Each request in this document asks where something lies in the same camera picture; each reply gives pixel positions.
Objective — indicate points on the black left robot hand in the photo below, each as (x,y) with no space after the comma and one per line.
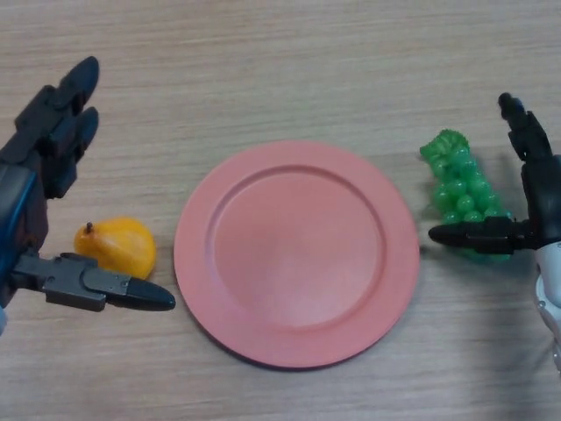
(17,188)

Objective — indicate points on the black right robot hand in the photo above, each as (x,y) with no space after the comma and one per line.
(543,193)

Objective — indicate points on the green grapes bunch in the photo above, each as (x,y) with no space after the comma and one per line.
(460,193)

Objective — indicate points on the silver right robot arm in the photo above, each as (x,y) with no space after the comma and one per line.
(550,280)

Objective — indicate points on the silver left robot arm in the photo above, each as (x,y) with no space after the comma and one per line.
(2,320)

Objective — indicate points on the pink round plate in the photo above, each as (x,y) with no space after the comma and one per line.
(298,259)

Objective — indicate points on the yellow pear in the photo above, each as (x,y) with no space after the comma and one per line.
(118,241)

